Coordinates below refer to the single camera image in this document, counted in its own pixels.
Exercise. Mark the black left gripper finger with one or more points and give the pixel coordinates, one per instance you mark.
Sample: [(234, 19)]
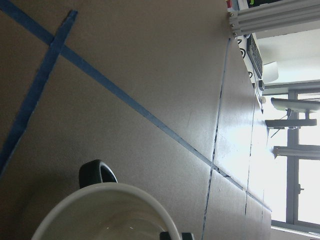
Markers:
[(165, 235)]

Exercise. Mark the white mug black handle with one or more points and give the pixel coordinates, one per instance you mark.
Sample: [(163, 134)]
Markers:
[(104, 209)]

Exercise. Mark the black keyboard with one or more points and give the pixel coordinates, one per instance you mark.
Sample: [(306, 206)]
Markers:
[(254, 56)]

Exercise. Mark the aluminium frame rail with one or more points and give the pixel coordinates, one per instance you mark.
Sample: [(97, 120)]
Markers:
[(270, 16)]

